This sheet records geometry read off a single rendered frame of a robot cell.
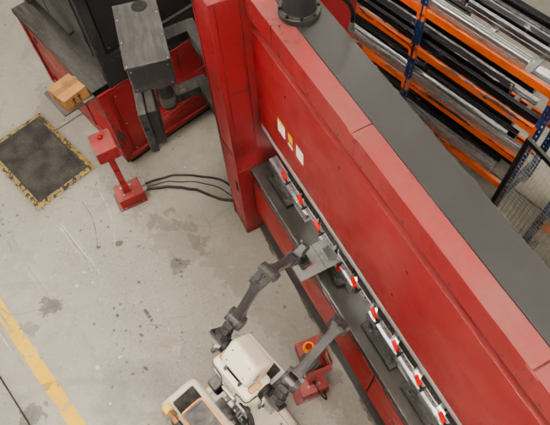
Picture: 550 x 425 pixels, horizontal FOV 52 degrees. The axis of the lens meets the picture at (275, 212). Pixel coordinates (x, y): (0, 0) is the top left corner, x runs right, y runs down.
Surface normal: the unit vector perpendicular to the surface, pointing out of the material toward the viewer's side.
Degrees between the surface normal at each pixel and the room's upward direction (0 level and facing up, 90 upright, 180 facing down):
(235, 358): 48
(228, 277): 0
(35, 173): 0
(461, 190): 0
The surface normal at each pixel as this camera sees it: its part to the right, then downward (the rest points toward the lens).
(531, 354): -0.04, -0.49
